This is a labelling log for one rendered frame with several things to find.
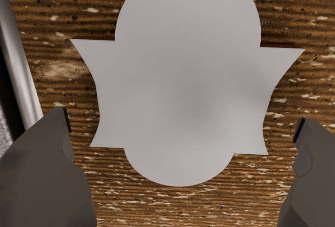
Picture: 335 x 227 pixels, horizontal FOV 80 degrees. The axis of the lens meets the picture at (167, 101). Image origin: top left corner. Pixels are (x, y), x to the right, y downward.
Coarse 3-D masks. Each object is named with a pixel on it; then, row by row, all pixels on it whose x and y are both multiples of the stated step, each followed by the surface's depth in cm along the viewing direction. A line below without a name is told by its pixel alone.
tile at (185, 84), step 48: (144, 0) 9; (192, 0) 9; (240, 0) 9; (96, 48) 11; (144, 48) 10; (192, 48) 10; (240, 48) 10; (288, 48) 10; (144, 96) 12; (192, 96) 12; (240, 96) 12; (96, 144) 14; (144, 144) 13; (192, 144) 13; (240, 144) 13
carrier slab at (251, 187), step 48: (48, 0) 10; (96, 0) 10; (288, 0) 10; (48, 48) 12; (48, 96) 13; (96, 96) 13; (288, 96) 13; (288, 144) 14; (96, 192) 17; (144, 192) 17; (192, 192) 17; (240, 192) 17; (288, 192) 17
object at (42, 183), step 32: (32, 128) 9; (64, 128) 9; (0, 160) 7; (32, 160) 7; (64, 160) 7; (0, 192) 6; (32, 192) 6; (64, 192) 6; (0, 224) 5; (32, 224) 5; (64, 224) 5; (96, 224) 7
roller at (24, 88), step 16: (0, 0) 12; (0, 16) 12; (0, 32) 13; (16, 32) 13; (16, 48) 13; (16, 64) 14; (16, 80) 15; (32, 80) 14; (16, 96) 15; (32, 96) 15; (32, 112) 16
